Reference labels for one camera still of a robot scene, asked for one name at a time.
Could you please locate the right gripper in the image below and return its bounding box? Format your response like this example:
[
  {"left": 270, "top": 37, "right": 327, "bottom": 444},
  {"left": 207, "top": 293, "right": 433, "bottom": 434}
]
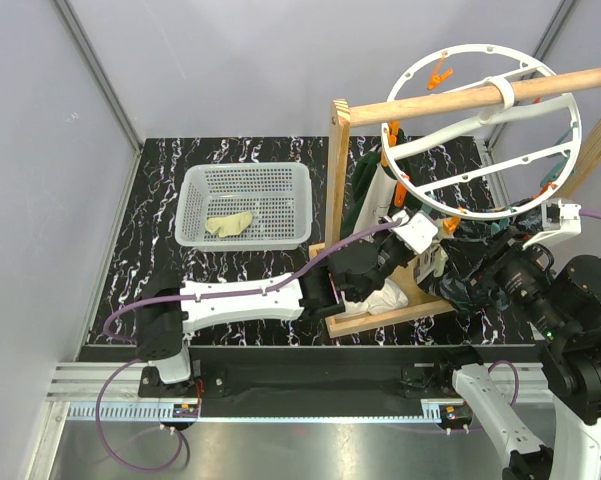
[{"left": 439, "top": 221, "right": 572, "bottom": 338}]

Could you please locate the cream sock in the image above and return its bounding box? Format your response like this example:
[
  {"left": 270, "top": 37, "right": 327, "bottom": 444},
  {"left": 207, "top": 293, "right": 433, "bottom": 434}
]
[
  {"left": 205, "top": 212, "right": 253, "bottom": 238},
  {"left": 420, "top": 244, "right": 448, "bottom": 276}
]

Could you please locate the orange clothespin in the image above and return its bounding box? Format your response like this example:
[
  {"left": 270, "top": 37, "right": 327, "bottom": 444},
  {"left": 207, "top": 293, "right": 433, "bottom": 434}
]
[
  {"left": 385, "top": 121, "right": 401, "bottom": 147},
  {"left": 442, "top": 217, "right": 461, "bottom": 238},
  {"left": 427, "top": 52, "right": 454, "bottom": 91}
]

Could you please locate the white round clip hanger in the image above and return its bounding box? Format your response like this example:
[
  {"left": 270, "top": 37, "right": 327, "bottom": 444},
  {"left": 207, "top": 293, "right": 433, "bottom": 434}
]
[{"left": 379, "top": 43, "right": 584, "bottom": 221}]

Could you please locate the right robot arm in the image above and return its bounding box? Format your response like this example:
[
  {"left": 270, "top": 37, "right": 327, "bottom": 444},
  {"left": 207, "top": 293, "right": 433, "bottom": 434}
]
[{"left": 433, "top": 231, "right": 601, "bottom": 479}]

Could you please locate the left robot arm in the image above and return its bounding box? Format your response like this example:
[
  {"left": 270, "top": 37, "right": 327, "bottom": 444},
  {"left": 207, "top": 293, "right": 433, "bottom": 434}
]
[{"left": 136, "top": 228, "right": 432, "bottom": 396}]

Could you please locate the white printed t-shirt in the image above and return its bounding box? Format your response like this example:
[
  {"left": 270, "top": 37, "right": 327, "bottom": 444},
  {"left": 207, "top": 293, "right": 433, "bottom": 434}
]
[{"left": 342, "top": 164, "right": 411, "bottom": 317}]

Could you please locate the green garment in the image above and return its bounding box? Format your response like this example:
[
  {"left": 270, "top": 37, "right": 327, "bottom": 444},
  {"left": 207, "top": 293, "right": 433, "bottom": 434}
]
[{"left": 340, "top": 146, "right": 398, "bottom": 238}]

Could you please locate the teal clothespin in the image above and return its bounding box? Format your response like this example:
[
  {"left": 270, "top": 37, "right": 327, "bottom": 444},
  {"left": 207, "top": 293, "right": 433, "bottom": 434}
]
[{"left": 540, "top": 123, "right": 578, "bottom": 187}]

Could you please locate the cream sock in basket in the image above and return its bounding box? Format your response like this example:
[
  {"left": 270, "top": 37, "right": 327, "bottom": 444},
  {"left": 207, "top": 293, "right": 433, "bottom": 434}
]
[{"left": 205, "top": 212, "right": 253, "bottom": 238}]

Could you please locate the white perforated plastic basket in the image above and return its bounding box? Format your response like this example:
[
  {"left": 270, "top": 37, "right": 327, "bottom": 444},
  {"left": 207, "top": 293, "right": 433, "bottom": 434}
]
[{"left": 174, "top": 162, "right": 313, "bottom": 252}]

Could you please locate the orange clothespin top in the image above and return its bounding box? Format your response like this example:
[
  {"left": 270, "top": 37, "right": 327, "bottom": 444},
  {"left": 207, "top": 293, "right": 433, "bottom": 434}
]
[{"left": 427, "top": 52, "right": 454, "bottom": 91}]

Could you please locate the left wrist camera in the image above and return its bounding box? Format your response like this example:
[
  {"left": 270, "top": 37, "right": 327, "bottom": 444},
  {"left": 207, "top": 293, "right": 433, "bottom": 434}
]
[{"left": 392, "top": 210, "right": 438, "bottom": 255}]

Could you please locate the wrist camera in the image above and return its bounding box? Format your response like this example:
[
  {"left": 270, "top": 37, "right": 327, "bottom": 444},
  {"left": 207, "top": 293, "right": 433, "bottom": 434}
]
[
  {"left": 522, "top": 198, "right": 582, "bottom": 250},
  {"left": 392, "top": 210, "right": 438, "bottom": 255}
]

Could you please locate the wooden hanging rack frame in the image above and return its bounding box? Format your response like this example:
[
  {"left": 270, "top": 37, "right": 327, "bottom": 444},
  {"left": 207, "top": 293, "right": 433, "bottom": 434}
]
[{"left": 309, "top": 60, "right": 601, "bottom": 338}]

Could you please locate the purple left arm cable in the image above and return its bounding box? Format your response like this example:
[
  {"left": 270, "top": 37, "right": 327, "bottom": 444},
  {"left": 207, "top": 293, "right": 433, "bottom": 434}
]
[{"left": 94, "top": 222, "right": 406, "bottom": 474}]

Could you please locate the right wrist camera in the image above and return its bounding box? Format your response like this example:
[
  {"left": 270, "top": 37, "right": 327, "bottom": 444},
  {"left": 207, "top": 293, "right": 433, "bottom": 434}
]
[{"left": 522, "top": 198, "right": 582, "bottom": 250}]

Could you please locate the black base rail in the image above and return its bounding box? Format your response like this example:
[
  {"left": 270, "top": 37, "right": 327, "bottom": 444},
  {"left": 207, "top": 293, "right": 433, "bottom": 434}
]
[{"left": 138, "top": 346, "right": 480, "bottom": 420}]

